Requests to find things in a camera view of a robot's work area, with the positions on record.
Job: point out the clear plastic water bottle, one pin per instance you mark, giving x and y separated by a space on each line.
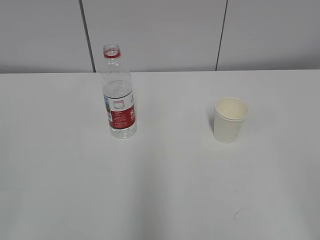
117 89

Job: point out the white paper cup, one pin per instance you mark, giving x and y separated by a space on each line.
229 115

